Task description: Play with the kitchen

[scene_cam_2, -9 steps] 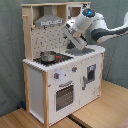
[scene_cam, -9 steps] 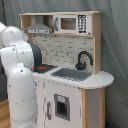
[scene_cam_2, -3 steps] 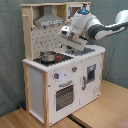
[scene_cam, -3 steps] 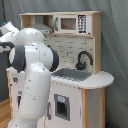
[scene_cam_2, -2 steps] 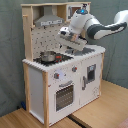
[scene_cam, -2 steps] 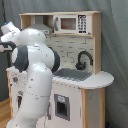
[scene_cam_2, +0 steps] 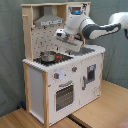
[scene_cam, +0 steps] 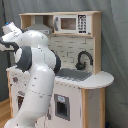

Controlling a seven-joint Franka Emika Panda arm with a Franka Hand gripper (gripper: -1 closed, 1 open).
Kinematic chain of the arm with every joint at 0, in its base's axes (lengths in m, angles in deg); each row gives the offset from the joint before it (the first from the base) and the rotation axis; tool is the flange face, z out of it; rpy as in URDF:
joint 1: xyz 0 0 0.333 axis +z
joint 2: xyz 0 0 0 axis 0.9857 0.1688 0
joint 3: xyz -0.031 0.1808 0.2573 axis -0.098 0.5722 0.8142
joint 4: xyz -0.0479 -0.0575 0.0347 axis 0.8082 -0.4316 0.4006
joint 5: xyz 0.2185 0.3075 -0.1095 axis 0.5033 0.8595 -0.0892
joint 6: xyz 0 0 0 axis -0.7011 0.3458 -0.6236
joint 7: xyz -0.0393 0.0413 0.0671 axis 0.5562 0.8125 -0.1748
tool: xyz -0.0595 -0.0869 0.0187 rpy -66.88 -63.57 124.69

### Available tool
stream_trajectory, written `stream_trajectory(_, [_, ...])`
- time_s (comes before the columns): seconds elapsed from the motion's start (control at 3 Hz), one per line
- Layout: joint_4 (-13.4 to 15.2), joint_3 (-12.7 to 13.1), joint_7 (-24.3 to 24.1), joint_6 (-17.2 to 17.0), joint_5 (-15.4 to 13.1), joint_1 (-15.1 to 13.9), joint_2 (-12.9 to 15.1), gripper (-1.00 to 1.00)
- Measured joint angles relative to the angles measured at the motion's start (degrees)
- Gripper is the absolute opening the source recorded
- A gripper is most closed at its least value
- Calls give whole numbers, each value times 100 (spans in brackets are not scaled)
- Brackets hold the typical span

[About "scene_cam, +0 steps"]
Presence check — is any black toy faucet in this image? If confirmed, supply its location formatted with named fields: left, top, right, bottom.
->
left=75, top=51, right=93, bottom=70

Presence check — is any grey ice dispenser panel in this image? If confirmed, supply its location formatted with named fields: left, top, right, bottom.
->
left=54, top=94, right=70, bottom=120

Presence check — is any grey toy sink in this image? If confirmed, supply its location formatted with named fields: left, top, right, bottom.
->
left=56, top=68, right=92, bottom=81

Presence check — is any grey range hood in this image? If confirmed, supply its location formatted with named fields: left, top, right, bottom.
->
left=25, top=15, right=54, bottom=36

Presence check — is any red grey left knob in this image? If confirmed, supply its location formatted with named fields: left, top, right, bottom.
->
left=13, top=77, right=18, bottom=83

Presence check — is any wooden toy kitchen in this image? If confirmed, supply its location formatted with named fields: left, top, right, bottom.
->
left=4, top=11, right=114, bottom=128

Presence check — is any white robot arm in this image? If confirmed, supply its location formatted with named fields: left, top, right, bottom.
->
left=0, top=22, right=61, bottom=128

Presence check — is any white toy microwave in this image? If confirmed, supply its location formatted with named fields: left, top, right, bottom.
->
left=54, top=15, right=91, bottom=34

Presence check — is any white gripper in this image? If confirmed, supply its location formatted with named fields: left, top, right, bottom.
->
left=0, top=21, right=23, bottom=52

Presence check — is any white oven door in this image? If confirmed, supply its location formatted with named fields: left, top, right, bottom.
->
left=17, top=91, right=25, bottom=110

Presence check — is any grey cabinet door handle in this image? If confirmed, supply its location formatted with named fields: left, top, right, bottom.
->
left=47, top=103, right=51, bottom=120

